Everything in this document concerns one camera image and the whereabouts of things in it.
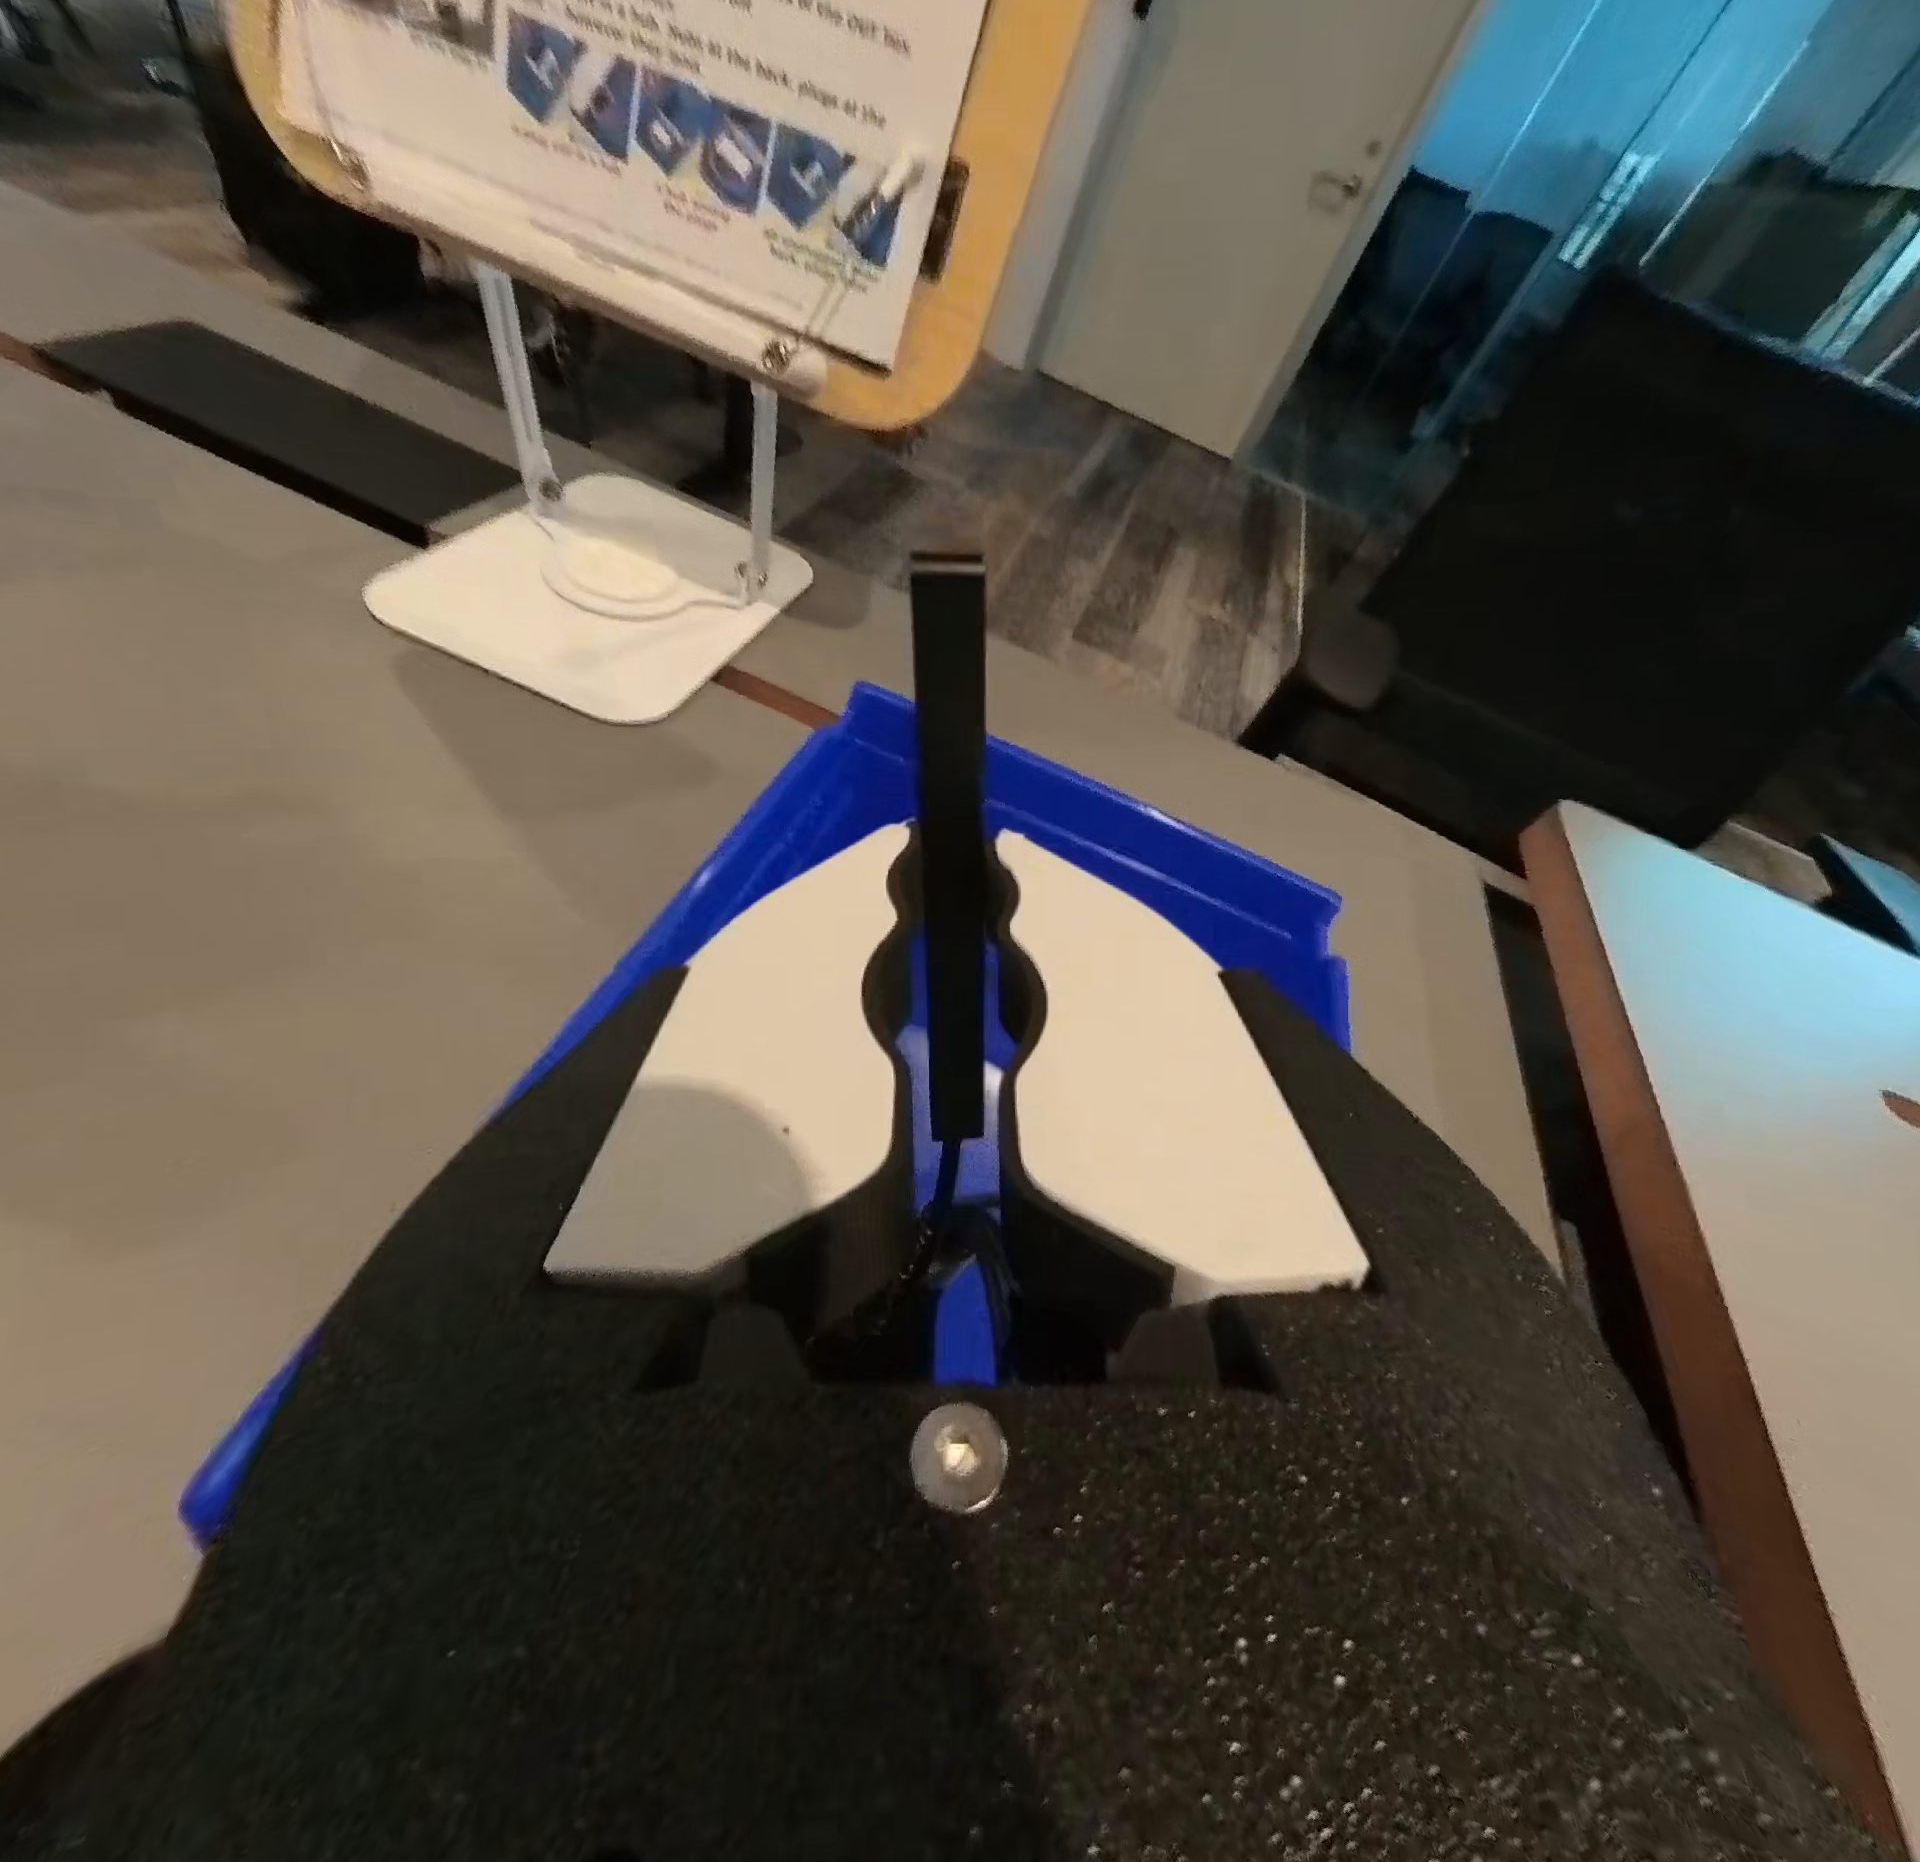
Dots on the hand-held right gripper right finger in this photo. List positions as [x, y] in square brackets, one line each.
[1171, 1097]

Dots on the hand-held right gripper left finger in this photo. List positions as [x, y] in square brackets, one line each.
[751, 1053]

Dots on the blue plastic bin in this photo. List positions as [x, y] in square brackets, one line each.
[1123, 834]

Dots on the black usb hub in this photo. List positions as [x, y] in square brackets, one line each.
[946, 722]

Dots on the instruction board on stand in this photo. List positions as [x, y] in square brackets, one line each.
[496, 603]

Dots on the white table with brown edge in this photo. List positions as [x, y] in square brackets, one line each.
[1770, 1082]

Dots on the white door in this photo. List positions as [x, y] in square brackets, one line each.
[1246, 166]

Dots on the printed instruction sheet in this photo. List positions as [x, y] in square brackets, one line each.
[630, 32]

